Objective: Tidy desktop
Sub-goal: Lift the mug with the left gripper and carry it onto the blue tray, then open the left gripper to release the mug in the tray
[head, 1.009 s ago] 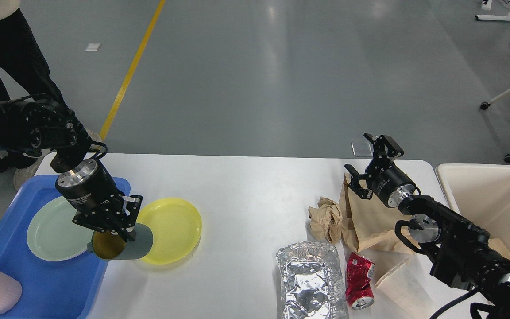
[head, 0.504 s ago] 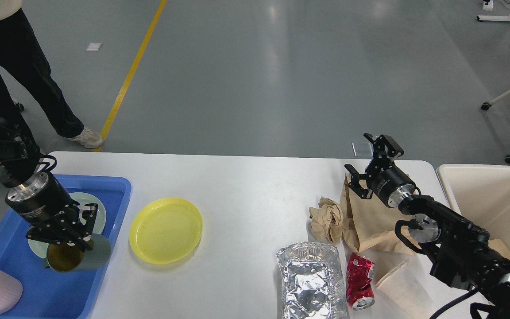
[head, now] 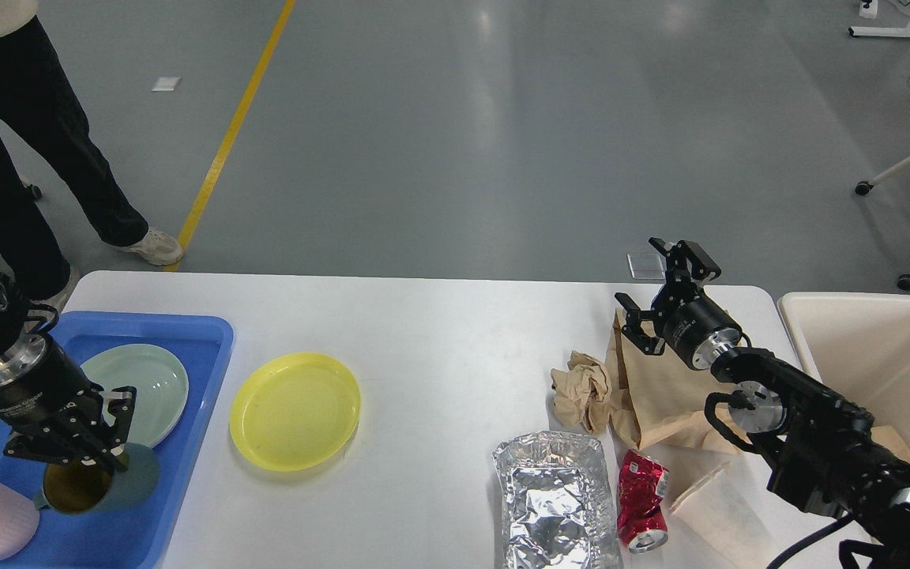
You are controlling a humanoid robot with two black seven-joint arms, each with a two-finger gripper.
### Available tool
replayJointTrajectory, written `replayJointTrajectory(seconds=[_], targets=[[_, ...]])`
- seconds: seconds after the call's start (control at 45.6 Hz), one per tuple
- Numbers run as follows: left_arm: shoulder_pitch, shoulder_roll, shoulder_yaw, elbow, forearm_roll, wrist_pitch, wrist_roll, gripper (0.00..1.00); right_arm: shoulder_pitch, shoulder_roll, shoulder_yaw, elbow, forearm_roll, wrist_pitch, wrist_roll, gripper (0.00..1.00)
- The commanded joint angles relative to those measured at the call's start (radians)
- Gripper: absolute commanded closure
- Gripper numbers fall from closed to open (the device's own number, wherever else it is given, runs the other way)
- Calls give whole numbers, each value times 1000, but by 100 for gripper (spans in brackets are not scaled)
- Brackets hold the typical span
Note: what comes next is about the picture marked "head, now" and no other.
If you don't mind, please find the pale green plate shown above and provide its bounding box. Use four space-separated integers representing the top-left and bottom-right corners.
81 343 190 449

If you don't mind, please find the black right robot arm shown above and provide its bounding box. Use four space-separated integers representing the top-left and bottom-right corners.
616 237 910 568

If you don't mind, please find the person in black trousers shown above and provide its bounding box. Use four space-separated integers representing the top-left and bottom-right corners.
0 1 184 310

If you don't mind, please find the crushed red soda can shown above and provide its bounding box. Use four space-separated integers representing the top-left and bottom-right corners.
617 450 671 554

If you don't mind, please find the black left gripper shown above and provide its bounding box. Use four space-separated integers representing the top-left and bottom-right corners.
0 333 137 475

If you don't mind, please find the blue plastic tray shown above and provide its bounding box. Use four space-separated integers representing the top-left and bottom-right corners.
0 311 234 568

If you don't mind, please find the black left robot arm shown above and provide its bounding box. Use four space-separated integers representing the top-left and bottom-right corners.
0 270 137 474

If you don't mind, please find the yellow plastic plate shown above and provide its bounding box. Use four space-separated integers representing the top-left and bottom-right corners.
230 352 362 473

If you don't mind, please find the beige plastic bin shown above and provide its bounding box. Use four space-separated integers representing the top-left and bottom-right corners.
779 292 910 449

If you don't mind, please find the crumpled brown paper ball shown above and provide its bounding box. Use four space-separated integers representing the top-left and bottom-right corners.
550 352 611 435

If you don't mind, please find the brown paper bag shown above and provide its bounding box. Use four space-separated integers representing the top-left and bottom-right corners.
607 307 740 454

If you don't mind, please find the white paper cup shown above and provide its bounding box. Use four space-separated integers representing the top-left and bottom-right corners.
669 462 780 568

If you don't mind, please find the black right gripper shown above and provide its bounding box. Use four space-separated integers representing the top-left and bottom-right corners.
615 237 743 371

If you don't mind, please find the aluminium foil tray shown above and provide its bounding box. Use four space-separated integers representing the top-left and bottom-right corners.
492 430 624 568

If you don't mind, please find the dark teal mug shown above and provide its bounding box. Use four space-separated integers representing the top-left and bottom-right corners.
32 443 161 515

